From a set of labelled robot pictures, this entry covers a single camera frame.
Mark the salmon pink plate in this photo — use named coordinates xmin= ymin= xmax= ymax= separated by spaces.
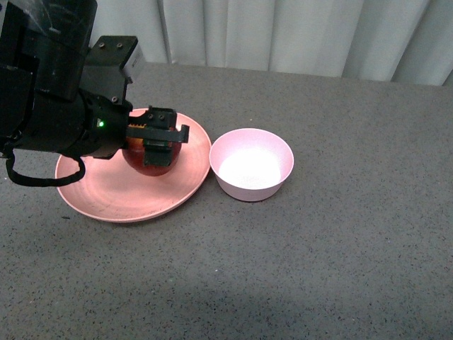
xmin=58 ymin=113 xmax=212 ymax=223

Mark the light pink bowl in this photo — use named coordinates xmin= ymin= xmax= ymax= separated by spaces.
xmin=210 ymin=128 xmax=294 ymax=202

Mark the black cable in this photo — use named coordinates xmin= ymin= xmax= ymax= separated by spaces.
xmin=5 ymin=150 xmax=86 ymax=188

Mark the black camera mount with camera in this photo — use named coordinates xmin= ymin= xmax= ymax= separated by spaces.
xmin=80 ymin=35 xmax=145 ymax=105

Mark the white pleated curtain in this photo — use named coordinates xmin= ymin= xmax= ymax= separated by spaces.
xmin=91 ymin=0 xmax=452 ymax=86

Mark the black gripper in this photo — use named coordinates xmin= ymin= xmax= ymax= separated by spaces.
xmin=13 ymin=90 xmax=189 ymax=166

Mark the red apple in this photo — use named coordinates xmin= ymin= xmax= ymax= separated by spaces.
xmin=122 ymin=116 xmax=183 ymax=178

